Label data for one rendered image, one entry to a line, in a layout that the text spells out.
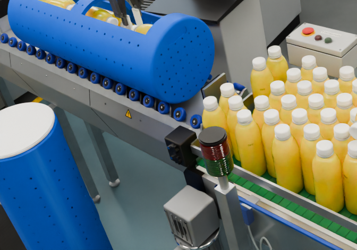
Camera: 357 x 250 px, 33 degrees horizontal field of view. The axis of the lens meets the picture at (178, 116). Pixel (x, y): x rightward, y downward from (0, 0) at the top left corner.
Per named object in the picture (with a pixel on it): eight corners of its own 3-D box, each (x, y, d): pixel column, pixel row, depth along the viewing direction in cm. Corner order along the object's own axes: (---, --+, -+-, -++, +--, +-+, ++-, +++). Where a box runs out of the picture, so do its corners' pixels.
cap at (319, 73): (330, 74, 168) (329, 69, 167) (322, 82, 166) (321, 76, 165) (317, 71, 170) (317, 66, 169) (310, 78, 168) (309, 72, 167)
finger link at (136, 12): (131, 8, 197) (133, 7, 197) (136, 26, 201) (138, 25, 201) (137, 10, 195) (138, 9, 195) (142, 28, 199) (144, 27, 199)
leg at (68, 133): (95, 194, 315) (55, 98, 278) (102, 198, 311) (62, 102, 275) (87, 200, 312) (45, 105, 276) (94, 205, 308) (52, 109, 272)
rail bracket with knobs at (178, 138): (190, 146, 186) (184, 120, 180) (207, 154, 181) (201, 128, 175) (168, 165, 181) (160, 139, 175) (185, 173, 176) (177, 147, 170)
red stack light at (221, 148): (215, 138, 136) (212, 125, 134) (236, 147, 132) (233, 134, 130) (196, 154, 133) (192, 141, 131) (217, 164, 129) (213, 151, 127)
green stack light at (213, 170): (219, 154, 139) (215, 138, 136) (239, 164, 135) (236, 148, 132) (200, 171, 136) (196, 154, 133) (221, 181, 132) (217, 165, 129)
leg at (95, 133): (115, 178, 322) (78, 83, 285) (122, 182, 318) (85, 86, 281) (107, 184, 319) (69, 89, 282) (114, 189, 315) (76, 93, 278)
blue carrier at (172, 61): (76, 22, 262) (51, -37, 245) (223, 72, 204) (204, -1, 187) (24, 57, 249) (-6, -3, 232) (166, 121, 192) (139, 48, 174)
